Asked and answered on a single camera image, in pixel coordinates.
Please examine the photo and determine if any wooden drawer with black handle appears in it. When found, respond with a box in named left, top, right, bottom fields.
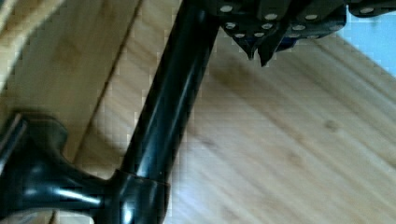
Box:
left=1, top=0, right=395, bottom=224

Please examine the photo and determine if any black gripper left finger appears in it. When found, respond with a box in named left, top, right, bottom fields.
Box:
left=217, top=0, right=289, bottom=61

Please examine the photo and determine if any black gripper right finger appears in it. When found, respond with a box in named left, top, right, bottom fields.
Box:
left=258, top=0, right=347, bottom=66

